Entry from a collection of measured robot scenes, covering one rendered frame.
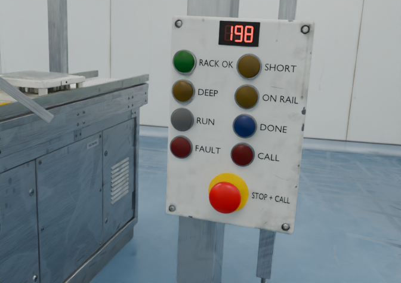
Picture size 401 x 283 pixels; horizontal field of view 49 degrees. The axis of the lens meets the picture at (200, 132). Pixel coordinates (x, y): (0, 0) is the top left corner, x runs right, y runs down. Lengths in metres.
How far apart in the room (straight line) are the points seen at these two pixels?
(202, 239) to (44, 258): 1.06
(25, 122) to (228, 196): 0.91
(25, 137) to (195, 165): 0.87
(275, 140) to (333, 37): 3.82
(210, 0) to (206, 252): 0.36
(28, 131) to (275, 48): 0.98
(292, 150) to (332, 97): 3.85
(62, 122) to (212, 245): 0.95
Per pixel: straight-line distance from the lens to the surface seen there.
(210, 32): 0.54
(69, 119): 1.56
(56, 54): 2.02
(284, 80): 0.53
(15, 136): 1.34
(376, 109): 4.48
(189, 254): 0.69
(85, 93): 1.62
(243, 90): 0.53
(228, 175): 0.56
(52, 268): 1.73
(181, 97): 0.55
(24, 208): 1.51
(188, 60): 0.54
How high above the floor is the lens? 1.07
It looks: 13 degrees down
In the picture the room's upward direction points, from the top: 3 degrees clockwise
